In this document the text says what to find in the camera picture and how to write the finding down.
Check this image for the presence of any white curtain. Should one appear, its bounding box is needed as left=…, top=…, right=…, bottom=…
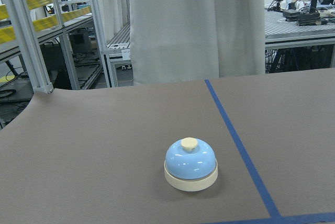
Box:
left=96, top=0, right=265, bottom=85

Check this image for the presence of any blue cream call bell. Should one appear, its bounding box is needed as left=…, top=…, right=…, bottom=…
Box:
left=164, top=137, right=218, bottom=192

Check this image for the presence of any aluminium frame rack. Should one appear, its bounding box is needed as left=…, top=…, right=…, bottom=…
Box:
left=1, top=0, right=130, bottom=93

